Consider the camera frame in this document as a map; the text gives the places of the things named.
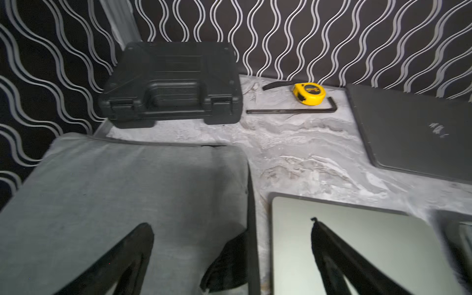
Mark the yellow tape measure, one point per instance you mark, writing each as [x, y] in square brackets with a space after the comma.
[310, 94]

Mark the black plastic tool case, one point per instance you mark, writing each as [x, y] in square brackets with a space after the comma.
[173, 81]

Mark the black hex key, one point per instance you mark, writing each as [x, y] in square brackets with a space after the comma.
[332, 109]

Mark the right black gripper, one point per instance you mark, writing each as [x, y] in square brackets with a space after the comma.
[455, 232]

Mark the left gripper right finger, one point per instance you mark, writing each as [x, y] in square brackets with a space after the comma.
[340, 265]

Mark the grey laptop bag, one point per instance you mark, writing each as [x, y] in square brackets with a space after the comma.
[87, 194]

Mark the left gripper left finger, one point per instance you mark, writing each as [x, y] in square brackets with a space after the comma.
[122, 268]

